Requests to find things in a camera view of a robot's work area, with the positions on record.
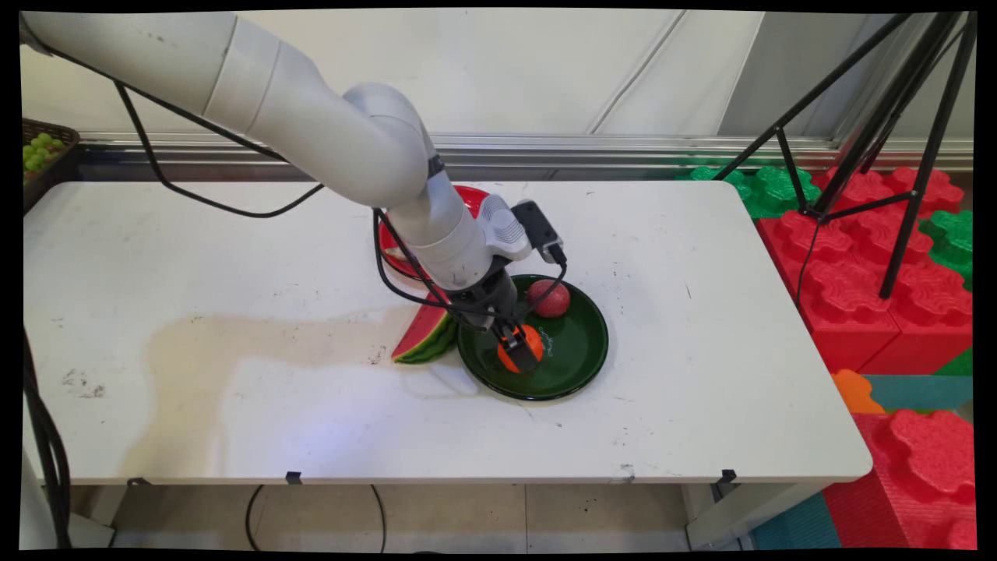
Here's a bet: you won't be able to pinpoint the green toy grapes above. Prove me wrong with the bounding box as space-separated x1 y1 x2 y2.
23 132 66 175

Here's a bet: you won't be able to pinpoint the orange toy tangerine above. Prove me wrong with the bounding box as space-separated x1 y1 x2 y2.
497 323 545 375

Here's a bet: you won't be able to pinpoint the black tripod stand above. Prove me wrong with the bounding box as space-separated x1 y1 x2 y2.
712 11 979 301

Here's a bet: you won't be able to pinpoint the thick black cable bundle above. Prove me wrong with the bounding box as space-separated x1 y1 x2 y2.
21 323 73 551

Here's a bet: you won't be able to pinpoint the aluminium wall rail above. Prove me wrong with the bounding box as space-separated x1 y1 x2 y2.
76 131 974 174

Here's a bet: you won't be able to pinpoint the green foam block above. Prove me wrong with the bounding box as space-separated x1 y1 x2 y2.
685 164 823 220
919 209 974 291

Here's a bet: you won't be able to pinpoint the dark green round plate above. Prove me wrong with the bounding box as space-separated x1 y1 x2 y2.
456 274 610 403

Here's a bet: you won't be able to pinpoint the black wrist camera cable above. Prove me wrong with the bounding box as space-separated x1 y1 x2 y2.
372 207 569 322

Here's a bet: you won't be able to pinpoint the red toy apple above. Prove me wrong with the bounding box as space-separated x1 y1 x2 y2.
527 279 572 319

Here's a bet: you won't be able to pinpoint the toy watermelon slice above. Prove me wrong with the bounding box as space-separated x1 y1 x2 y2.
390 290 460 365

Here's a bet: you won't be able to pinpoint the black floor cable loop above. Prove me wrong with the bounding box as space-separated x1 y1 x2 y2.
245 485 389 553

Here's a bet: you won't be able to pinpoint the large red foam block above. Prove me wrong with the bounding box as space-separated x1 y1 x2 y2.
757 165 974 376

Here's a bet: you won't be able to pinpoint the black wrist camera white mount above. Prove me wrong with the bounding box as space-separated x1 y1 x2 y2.
476 194 569 266

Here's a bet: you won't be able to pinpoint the dark wicker basket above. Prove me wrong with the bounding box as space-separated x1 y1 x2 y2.
22 118 82 213

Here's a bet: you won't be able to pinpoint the teal foam mat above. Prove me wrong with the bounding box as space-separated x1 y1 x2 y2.
750 491 844 551
863 374 974 414

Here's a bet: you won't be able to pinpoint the red round plate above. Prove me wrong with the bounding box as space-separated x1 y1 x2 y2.
377 185 493 284

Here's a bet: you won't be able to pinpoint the white table leg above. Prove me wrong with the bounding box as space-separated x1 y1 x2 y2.
684 483 828 551

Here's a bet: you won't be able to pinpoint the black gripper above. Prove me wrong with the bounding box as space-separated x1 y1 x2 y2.
444 266 543 375

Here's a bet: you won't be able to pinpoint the long black arm cable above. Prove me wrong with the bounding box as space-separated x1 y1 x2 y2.
113 78 326 220

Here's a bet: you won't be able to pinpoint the orange foam block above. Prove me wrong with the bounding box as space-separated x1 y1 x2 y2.
831 369 887 415

